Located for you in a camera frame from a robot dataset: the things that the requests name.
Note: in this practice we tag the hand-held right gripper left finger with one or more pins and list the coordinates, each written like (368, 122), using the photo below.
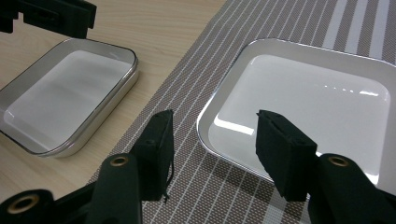
(155, 155)

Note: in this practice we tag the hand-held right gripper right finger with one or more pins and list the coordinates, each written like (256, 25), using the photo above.
(285, 155)

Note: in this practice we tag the white square plate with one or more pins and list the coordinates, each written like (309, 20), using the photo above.
(311, 102)

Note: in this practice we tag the metal-rimmed white tray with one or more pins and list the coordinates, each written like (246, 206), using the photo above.
(65, 99)

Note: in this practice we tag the grey striped placemat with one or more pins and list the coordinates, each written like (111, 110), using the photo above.
(199, 62)

